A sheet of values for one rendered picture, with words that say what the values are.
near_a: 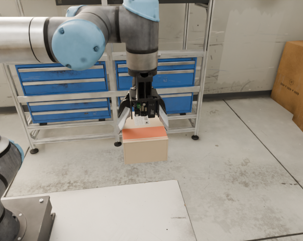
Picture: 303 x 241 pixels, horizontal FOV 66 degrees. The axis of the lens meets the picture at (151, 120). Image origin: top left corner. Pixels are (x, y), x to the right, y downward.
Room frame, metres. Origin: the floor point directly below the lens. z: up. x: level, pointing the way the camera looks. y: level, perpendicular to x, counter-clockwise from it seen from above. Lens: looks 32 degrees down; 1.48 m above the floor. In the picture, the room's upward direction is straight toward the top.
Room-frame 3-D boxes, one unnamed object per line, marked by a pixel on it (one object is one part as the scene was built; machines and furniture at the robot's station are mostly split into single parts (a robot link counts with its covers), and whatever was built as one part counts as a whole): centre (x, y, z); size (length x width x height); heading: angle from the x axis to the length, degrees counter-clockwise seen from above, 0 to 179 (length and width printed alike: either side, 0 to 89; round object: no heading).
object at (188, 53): (1.96, 0.35, 0.91); 1.70 x 0.10 x 0.05; 98
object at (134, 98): (0.54, 0.02, 1.24); 0.09 x 0.08 x 0.12; 8
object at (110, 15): (0.53, 0.12, 1.39); 0.11 x 0.11 x 0.08; 1
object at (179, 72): (1.98, -0.05, 0.60); 0.72 x 0.03 x 0.56; 98
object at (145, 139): (0.57, 0.03, 1.08); 0.16 x 0.12 x 0.07; 8
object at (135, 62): (0.55, 0.02, 1.32); 0.08 x 0.08 x 0.05
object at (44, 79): (1.87, 0.74, 0.60); 0.72 x 0.03 x 0.56; 98
